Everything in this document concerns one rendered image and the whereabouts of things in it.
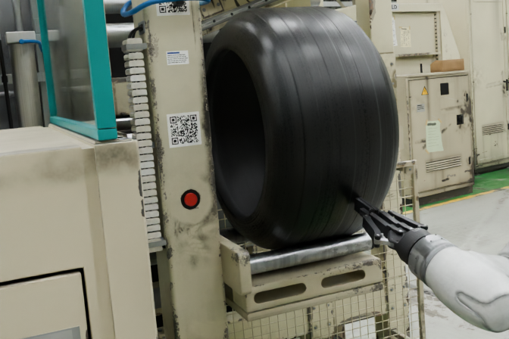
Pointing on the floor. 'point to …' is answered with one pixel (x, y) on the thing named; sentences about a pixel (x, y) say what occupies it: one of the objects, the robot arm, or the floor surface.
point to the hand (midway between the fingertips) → (366, 209)
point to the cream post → (181, 157)
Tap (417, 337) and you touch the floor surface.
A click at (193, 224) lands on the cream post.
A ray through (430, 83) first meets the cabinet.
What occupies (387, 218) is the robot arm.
